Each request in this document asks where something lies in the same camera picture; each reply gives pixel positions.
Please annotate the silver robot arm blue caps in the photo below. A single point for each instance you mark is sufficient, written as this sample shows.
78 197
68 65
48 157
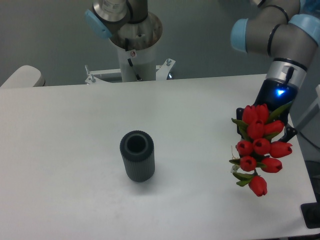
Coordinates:
291 39

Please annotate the black box at table edge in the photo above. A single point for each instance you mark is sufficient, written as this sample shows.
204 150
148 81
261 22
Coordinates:
311 214

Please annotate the red tulip bouquet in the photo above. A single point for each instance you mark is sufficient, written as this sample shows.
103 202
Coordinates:
260 151

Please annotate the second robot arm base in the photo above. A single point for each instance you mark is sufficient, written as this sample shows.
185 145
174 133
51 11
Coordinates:
127 23

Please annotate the white chair armrest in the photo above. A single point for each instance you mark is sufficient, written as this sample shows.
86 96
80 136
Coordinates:
24 77

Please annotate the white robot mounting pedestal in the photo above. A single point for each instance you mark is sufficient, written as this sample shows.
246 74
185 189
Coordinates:
134 66

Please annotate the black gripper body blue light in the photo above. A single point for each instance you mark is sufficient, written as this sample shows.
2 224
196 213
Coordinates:
275 94

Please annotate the dark grey ribbed vase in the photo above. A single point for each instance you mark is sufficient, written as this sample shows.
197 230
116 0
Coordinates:
138 153

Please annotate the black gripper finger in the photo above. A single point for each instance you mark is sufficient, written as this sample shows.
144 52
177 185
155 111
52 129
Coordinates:
288 133
240 124

